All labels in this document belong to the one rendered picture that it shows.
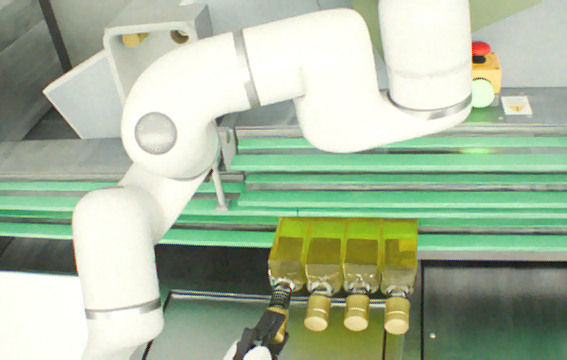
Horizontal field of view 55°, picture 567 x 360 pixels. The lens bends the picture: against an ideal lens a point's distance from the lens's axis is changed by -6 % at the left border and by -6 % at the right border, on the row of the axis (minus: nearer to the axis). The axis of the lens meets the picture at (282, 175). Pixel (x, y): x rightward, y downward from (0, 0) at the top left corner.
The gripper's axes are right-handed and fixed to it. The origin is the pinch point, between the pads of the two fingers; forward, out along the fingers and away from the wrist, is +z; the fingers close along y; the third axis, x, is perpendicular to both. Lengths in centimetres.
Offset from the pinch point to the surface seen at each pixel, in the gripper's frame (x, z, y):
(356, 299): -9.8, 8.3, 1.6
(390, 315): -15.2, 7.5, 1.0
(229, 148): 19.2, 25.9, 11.3
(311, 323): -4.5, 3.6, -0.4
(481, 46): -20, 45, 25
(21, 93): 115, 56, -4
